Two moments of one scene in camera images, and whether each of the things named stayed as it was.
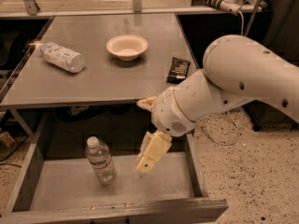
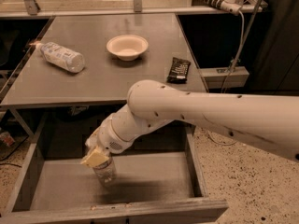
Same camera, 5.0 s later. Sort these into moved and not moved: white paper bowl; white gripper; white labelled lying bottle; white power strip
Moved: white gripper
Not moved: white power strip; white labelled lying bottle; white paper bowl
